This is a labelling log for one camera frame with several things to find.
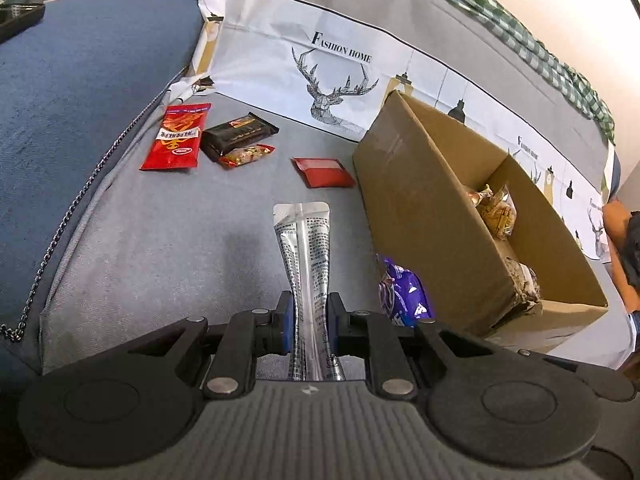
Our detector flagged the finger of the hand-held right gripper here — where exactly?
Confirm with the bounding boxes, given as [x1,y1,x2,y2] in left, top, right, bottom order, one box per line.
[497,344,637,403]

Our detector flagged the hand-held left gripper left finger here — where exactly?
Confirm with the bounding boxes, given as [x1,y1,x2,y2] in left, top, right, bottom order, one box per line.
[122,291,293,401]

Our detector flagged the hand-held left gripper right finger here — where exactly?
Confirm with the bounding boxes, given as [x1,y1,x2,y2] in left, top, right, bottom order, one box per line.
[327,292,503,401]

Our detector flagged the purple snack packet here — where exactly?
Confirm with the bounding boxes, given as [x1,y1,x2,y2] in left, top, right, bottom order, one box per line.
[376,254,435,328]

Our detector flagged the silver foil snack packet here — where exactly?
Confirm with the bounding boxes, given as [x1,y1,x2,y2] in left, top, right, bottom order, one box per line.
[272,201,346,382]

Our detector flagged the brown cardboard box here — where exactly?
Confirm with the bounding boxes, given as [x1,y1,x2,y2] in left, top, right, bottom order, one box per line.
[352,90,610,356]

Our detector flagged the small red candy packet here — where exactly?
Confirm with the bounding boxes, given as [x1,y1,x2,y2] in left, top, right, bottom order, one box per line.
[218,143,276,168]

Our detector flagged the black chocolate bar packet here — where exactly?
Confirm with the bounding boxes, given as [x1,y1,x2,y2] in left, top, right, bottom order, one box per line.
[200,112,280,163]

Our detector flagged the blue jeans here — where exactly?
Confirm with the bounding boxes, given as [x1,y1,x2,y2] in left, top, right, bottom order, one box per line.
[627,305,640,356]

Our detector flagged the black cloth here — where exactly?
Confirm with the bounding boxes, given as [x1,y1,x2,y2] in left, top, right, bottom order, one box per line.
[622,210,640,291]

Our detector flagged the grey sofa seat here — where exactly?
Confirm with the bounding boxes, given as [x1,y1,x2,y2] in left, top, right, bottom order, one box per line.
[37,92,640,396]

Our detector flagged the red square snack packet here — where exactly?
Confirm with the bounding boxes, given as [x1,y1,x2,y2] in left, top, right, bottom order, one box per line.
[291,156,357,190]

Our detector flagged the clear brown cracker packet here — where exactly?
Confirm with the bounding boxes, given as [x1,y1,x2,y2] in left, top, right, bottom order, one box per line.
[472,184,517,238]

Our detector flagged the blue sofa cushion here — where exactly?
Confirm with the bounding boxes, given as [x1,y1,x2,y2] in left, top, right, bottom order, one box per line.
[0,0,203,396]
[611,152,625,198]

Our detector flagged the red orange print snack packet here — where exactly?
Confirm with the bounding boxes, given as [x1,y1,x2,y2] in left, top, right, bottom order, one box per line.
[140,102,212,172]

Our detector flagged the grey deer print cloth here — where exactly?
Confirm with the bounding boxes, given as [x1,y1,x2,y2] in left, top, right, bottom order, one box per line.
[187,0,626,263]

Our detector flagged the green checkered blanket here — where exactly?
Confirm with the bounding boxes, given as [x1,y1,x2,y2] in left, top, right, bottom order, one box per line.
[395,0,617,143]

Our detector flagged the black flat device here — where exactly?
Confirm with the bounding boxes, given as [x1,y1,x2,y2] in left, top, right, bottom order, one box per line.
[0,2,47,43]

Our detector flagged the metal bead chain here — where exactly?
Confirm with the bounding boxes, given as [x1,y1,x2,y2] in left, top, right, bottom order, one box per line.
[0,52,203,343]

